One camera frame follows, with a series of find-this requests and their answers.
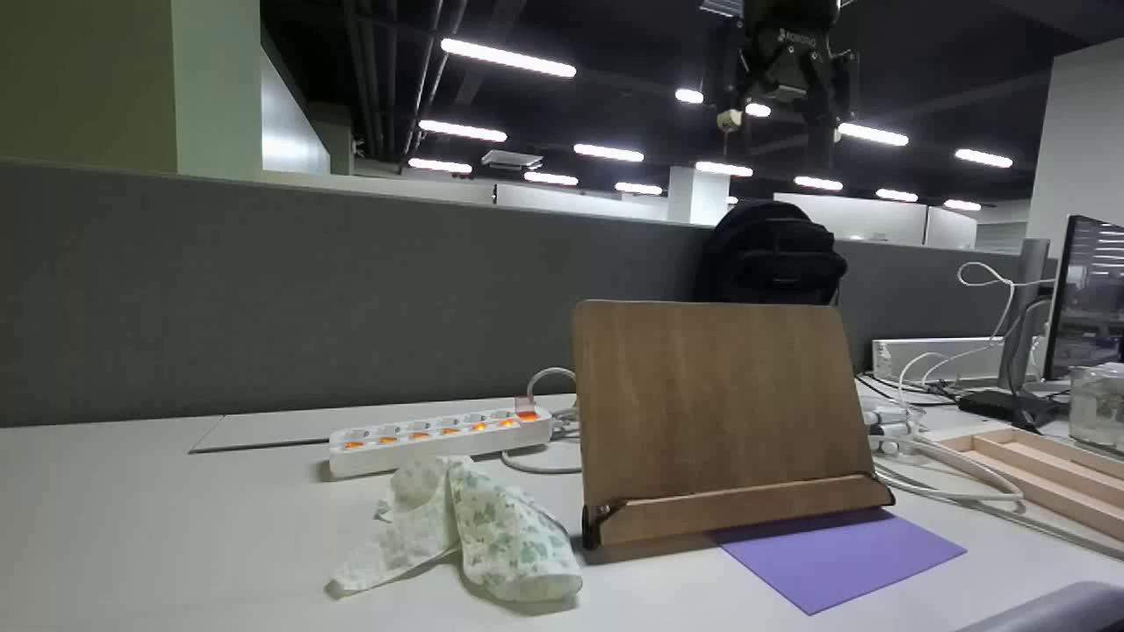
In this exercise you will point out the white power strip orange switches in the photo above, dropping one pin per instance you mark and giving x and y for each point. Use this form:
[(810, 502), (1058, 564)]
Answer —
[(433, 443)]

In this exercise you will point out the grey monitor stand black base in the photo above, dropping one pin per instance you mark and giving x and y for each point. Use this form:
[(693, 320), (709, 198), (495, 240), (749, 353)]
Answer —
[(1026, 329)]

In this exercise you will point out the ceiling strip light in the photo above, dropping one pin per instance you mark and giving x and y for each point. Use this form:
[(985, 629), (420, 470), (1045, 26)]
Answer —
[(724, 170), (965, 205), (608, 151), (821, 185), (463, 130), (508, 58), (874, 134), (897, 193), (690, 96), (985, 156), (552, 179), (442, 165), (760, 110), (640, 189)]

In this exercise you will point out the grey desk partition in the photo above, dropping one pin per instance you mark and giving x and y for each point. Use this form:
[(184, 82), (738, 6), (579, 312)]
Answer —
[(293, 302)]

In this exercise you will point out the black backpack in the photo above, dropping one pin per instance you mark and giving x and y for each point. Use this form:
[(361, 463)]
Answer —
[(773, 259)]

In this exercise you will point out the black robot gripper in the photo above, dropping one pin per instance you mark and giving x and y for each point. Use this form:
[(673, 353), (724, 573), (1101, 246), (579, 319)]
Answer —
[(789, 37)]

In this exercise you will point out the white green floral cloth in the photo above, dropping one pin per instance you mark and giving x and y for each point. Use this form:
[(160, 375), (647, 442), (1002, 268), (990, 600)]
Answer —
[(505, 540)]

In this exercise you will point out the clear plastic container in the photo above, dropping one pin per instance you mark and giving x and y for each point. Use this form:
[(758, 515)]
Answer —
[(1101, 408)]

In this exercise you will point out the light wooden frame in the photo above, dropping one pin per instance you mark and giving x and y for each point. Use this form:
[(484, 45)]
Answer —
[(1058, 484)]

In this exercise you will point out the purple paper sheet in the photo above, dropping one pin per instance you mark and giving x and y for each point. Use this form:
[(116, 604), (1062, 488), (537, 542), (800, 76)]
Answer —
[(829, 559)]

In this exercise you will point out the white rectangular box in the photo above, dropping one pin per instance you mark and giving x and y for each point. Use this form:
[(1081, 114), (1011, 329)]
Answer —
[(937, 355)]

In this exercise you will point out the black computer monitor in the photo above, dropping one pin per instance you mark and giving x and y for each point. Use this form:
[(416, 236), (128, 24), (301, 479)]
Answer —
[(1095, 292)]

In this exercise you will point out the brown wooden book stand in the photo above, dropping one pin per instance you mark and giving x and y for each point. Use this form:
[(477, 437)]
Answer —
[(716, 398)]

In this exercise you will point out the white power adapter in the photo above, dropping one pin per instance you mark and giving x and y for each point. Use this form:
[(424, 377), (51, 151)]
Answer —
[(889, 426)]

